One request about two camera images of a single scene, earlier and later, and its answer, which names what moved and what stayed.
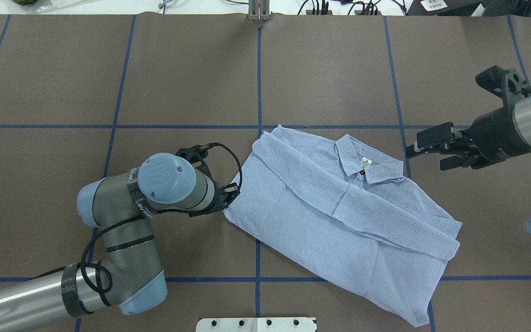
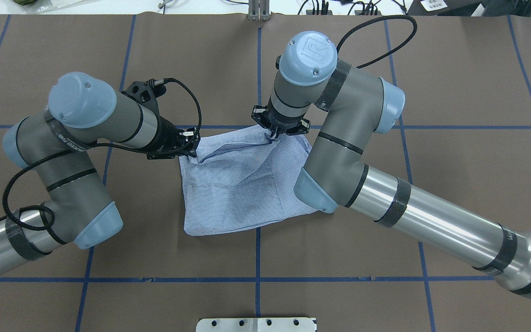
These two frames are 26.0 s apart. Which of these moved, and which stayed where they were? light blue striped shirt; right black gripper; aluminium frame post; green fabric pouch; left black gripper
Moved: left black gripper; light blue striped shirt; right black gripper
Stayed: aluminium frame post; green fabric pouch
